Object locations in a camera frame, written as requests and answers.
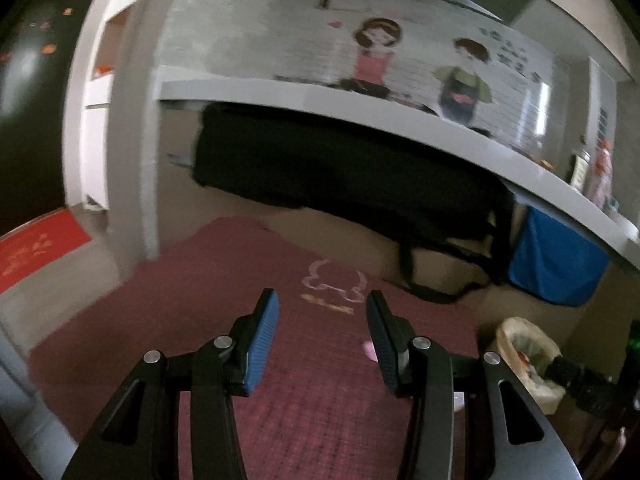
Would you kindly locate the dark red rug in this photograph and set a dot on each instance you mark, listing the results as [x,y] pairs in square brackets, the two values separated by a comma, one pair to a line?
[310,410]

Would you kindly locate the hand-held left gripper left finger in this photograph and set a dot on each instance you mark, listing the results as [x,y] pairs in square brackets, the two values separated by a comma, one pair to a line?
[262,340]

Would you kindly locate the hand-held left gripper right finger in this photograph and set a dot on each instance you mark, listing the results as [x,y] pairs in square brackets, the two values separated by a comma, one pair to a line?
[382,340]

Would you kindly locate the blue cloth bag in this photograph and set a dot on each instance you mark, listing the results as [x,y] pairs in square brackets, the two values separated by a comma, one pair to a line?
[555,260]

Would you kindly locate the black bag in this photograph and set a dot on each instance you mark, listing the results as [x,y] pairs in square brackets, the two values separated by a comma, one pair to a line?
[325,170]

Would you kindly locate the white desk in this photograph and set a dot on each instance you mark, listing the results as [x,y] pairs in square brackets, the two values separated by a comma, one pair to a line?
[350,105]

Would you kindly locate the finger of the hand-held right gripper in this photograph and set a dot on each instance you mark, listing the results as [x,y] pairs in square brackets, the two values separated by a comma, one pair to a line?
[562,370]

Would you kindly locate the red doormat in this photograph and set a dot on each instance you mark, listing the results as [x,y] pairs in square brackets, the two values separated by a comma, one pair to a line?
[35,252]

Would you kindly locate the small pink scrap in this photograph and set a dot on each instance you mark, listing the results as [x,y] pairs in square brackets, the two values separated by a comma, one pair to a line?
[370,351]

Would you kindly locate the cartoon wall sticker pink figure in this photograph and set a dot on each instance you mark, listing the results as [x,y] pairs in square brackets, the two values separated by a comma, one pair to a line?
[372,60]

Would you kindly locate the cartoon wall sticker green figure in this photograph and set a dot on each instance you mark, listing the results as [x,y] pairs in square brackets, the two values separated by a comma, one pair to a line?
[462,85]

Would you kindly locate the cream trash bin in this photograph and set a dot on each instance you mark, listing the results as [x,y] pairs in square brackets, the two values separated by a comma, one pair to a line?
[530,355]

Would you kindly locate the pink bottle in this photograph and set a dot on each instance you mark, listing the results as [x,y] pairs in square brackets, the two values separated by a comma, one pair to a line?
[602,175]

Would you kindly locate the black door with stickers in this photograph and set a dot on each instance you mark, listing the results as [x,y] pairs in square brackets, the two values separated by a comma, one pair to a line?
[30,85]

